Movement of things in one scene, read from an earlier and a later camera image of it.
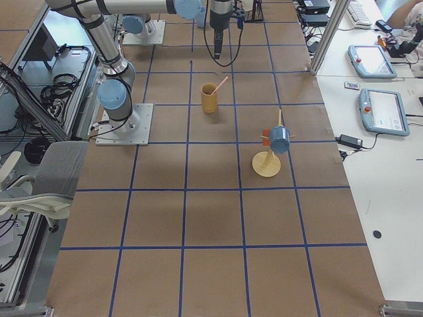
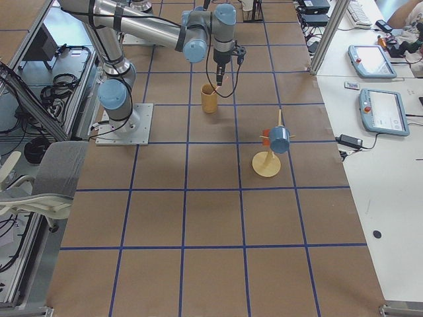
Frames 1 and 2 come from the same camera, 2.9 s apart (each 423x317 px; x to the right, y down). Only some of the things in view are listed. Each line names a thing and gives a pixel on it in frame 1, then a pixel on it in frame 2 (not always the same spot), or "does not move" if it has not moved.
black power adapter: (349, 141) does not move
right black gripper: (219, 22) → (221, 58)
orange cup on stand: (266, 140) does not move
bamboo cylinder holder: (209, 96) does not move
